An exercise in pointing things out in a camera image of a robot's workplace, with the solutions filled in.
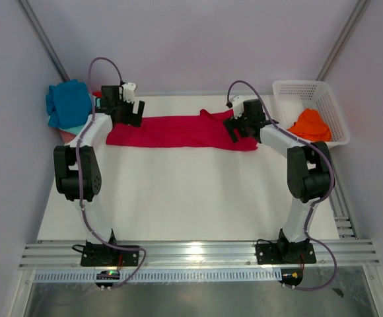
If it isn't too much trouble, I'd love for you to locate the red folded t shirt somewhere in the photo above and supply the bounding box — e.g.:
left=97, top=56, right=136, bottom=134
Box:
left=92, top=91, right=102, bottom=98

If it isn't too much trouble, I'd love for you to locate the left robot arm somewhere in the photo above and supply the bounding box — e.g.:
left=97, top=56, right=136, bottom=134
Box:
left=53, top=82, right=145, bottom=267

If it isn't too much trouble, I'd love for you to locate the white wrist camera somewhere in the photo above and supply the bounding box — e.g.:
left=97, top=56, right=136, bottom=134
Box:
left=226, top=96, right=245, bottom=119
left=119, top=83, right=137, bottom=104

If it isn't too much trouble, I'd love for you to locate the orange t shirt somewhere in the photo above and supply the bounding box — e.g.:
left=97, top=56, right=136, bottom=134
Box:
left=288, top=108, right=332, bottom=142

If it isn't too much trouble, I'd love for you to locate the pink folded t shirt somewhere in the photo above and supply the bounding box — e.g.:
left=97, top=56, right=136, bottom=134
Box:
left=59, top=129, right=76, bottom=144

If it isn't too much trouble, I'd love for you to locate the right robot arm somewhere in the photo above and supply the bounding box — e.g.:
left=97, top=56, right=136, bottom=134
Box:
left=223, top=96, right=335, bottom=264

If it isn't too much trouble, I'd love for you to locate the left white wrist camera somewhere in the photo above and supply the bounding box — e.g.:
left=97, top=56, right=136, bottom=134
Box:
left=119, top=83, right=137, bottom=104

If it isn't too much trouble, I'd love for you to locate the black controller board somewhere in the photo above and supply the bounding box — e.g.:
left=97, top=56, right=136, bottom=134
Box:
left=280, top=269, right=304, bottom=287
left=94, top=269, right=120, bottom=289

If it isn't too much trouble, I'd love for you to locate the right side aluminium rail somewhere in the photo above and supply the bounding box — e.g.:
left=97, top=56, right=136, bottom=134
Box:
left=329, top=156, right=359, bottom=240

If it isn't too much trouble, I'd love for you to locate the slotted grey cable duct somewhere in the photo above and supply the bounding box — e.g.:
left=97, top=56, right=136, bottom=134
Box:
left=33, top=267, right=281, bottom=283

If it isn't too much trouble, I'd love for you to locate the left black controller board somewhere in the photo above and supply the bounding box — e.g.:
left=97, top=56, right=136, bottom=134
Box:
left=94, top=269, right=120, bottom=289

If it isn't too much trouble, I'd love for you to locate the left corner aluminium post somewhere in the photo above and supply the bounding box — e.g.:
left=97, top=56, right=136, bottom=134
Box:
left=16, top=0, right=70, bottom=82

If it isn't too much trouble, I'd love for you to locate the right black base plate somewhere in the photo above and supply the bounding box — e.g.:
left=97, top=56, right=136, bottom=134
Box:
left=255, top=239, right=317, bottom=265

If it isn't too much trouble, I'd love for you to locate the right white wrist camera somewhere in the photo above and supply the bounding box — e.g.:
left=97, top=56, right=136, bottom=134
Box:
left=226, top=96, right=245, bottom=119

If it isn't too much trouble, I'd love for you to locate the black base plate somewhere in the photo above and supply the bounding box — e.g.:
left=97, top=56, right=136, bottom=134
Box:
left=255, top=239, right=317, bottom=265
left=80, top=244, right=139, bottom=267

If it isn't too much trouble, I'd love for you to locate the right black controller board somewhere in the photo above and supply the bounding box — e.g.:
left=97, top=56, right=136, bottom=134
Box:
left=280, top=269, right=304, bottom=287

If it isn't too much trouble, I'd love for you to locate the magenta t shirt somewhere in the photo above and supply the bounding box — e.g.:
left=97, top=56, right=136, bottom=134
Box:
left=106, top=109, right=258, bottom=152

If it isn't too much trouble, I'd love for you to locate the right corner aluminium post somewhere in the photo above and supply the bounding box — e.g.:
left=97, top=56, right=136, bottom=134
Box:
left=316, top=0, right=372, bottom=81

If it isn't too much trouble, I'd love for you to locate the blue folded t shirt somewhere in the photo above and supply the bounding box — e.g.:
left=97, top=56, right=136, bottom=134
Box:
left=46, top=79, right=92, bottom=129

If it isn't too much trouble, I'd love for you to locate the corner aluminium post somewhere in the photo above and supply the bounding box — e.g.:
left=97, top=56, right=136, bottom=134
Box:
left=16, top=0, right=70, bottom=82
left=316, top=0, right=372, bottom=81

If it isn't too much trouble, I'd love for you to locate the aluminium rail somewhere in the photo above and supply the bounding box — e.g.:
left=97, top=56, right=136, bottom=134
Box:
left=329, top=156, right=359, bottom=240
left=18, top=239, right=380, bottom=269

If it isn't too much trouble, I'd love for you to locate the white plastic basket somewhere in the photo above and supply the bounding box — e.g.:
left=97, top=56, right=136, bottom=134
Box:
left=272, top=80, right=350, bottom=148

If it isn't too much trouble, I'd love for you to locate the aluminium front rail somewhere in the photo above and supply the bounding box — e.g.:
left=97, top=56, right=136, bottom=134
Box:
left=18, top=239, right=380, bottom=269

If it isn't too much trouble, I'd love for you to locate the teal folded t shirt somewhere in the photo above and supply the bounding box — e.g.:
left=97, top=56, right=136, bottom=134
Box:
left=62, top=96, right=101, bottom=135

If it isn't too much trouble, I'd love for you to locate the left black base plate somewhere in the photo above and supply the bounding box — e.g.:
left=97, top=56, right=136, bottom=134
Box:
left=80, top=244, right=139, bottom=267

